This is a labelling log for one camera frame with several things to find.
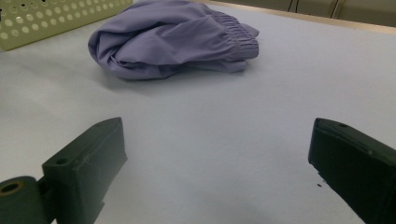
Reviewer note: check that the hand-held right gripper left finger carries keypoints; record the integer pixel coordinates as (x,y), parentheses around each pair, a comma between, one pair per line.
(84,168)

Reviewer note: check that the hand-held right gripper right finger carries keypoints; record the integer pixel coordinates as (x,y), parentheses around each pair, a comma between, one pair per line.
(358,168)

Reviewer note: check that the pale yellow perforated plastic basket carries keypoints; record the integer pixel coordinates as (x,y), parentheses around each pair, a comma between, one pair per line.
(46,21)

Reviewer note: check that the purple pants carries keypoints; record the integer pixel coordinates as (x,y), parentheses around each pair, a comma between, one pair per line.
(168,40)

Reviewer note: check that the white table mat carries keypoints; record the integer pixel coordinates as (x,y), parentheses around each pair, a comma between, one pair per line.
(202,124)

